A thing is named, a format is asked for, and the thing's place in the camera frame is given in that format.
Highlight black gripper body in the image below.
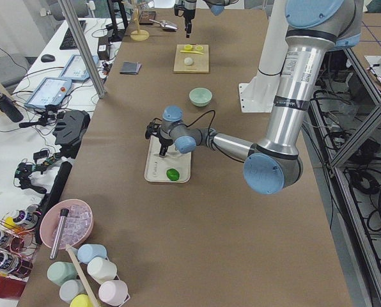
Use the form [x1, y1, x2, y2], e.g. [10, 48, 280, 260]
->
[145, 118, 171, 146]
[174, 0, 196, 22]

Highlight white steamed bun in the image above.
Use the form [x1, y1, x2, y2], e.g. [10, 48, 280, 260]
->
[183, 57, 194, 66]

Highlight white ceramic spoon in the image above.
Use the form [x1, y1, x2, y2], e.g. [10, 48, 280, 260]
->
[164, 151, 181, 159]

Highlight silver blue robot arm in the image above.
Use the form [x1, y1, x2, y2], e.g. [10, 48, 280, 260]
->
[145, 1, 363, 194]
[174, 0, 237, 38]

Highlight mint green bowl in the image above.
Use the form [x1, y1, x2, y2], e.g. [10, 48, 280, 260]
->
[189, 88, 212, 107]

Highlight pink bowl with ice cubes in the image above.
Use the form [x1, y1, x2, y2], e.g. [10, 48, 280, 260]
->
[40, 199, 94, 249]

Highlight beige rabbit tray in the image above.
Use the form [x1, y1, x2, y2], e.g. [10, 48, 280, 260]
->
[144, 136, 191, 183]

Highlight lower lemon slice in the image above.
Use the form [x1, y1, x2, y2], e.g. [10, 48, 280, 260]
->
[183, 44, 193, 51]

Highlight metal scoop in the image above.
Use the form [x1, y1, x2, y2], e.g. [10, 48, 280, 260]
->
[150, 19, 178, 32]

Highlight yellow plastic knife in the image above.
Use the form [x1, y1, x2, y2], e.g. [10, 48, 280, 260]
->
[180, 49, 205, 55]

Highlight green toy pepper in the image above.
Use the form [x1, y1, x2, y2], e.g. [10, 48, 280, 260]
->
[166, 168, 180, 182]

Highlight bamboo cutting board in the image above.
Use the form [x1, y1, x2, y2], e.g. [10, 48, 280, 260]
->
[173, 44, 210, 74]

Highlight wooden stand with base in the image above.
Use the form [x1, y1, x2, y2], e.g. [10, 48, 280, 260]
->
[121, 0, 155, 42]

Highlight grey cloth stack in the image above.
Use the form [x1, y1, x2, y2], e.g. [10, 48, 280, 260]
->
[120, 61, 142, 75]

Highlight black plastic housing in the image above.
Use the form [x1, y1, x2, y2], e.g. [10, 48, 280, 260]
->
[52, 110, 90, 159]

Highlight far teach pendant tablet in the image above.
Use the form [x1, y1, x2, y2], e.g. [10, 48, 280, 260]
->
[58, 54, 89, 83]

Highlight teach pendant tablet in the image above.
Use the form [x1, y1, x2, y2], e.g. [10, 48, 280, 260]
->
[58, 54, 89, 83]
[24, 77, 72, 109]

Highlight near teach pendant tablet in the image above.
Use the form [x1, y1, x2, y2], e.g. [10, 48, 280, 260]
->
[24, 77, 72, 109]

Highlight metal cylinder tube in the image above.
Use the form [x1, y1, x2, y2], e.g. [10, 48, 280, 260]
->
[49, 209, 69, 260]

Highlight black keyboard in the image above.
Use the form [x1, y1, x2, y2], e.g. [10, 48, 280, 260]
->
[59, 29, 77, 50]

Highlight black computer mouse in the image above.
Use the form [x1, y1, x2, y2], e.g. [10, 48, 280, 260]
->
[40, 54, 56, 63]

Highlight light blue cup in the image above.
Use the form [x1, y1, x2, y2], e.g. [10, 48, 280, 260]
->
[77, 244, 107, 264]

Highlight white cup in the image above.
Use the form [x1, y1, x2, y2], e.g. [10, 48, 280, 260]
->
[87, 257, 118, 285]

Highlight black water bottle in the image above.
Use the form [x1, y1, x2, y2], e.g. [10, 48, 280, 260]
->
[0, 91, 24, 123]

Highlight pink cup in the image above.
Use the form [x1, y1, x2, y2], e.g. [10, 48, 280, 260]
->
[98, 280, 130, 306]

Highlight mint green cup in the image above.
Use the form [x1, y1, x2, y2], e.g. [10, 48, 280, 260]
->
[47, 262, 77, 286]

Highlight grey cup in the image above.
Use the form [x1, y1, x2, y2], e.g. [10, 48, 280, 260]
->
[59, 279, 86, 304]

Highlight yellow cup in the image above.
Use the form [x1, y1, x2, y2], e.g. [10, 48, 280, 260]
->
[70, 294, 93, 307]

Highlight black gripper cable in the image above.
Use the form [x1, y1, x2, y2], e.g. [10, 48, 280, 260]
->
[181, 109, 217, 138]

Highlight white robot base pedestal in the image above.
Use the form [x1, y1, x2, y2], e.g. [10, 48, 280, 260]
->
[238, 0, 288, 113]

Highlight aluminium frame post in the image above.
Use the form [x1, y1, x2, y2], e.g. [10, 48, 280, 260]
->
[58, 0, 106, 98]

